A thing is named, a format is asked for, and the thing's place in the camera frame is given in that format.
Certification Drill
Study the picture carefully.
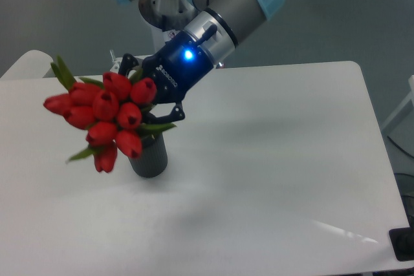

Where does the white metal base frame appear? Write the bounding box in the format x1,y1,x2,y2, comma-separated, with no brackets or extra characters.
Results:
109,50,123,73

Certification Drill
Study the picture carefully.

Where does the red tulip bouquet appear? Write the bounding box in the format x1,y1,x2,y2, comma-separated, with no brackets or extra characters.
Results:
43,58,175,173

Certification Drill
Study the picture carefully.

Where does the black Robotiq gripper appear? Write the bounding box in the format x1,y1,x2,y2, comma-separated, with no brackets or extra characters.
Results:
118,32,213,125

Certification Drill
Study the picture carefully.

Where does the black device at table edge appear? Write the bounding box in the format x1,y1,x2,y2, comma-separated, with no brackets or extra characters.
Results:
389,228,413,262

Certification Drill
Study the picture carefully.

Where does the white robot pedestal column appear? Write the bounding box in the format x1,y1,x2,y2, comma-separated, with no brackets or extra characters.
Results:
150,27,180,52

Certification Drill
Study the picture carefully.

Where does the white chair back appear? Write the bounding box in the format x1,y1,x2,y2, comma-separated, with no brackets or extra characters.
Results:
1,50,52,81

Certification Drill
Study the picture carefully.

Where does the dark grey ribbed vase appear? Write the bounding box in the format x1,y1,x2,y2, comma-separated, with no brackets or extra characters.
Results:
129,134,168,178

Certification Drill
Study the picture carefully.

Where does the white furniture frame right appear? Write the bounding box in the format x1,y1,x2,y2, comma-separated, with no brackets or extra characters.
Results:
380,76,413,135

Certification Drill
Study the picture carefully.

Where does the black floor cable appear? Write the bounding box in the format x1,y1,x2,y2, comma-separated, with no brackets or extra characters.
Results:
387,134,414,157

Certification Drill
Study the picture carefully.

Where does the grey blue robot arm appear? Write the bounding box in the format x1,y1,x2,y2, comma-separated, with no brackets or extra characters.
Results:
117,0,285,124

